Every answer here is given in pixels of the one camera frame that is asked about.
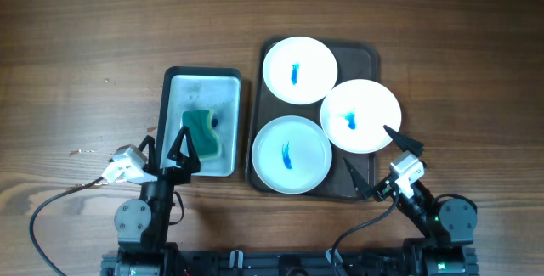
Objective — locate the white plate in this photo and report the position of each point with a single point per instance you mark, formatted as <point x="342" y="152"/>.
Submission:
<point x="354" y="114"/>
<point x="291" y="155"/>
<point x="300" y="70"/>

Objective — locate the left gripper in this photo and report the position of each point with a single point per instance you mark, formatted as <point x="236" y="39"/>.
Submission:
<point x="178" y="176"/>

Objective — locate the white plate front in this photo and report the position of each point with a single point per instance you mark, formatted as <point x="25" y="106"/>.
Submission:
<point x="291" y="155"/>

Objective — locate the dark brown serving tray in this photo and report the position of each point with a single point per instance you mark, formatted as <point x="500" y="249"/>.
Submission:
<point x="355" y="60"/>

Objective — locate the green and yellow sponge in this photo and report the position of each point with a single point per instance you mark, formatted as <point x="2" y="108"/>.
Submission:
<point x="204" y="137"/>

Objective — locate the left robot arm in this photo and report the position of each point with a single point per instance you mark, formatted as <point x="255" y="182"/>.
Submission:
<point x="142" y="224"/>

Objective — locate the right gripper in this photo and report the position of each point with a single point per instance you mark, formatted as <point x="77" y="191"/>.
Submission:
<point x="382" y="190"/>

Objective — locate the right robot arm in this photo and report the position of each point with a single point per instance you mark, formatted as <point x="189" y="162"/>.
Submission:
<point x="446" y="222"/>

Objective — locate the black-rimmed metal wash tray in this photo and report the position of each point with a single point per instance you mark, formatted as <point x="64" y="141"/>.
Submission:
<point x="217" y="90"/>

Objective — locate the white plate top, blue stain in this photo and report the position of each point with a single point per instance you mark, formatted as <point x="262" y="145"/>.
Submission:
<point x="300" y="70"/>

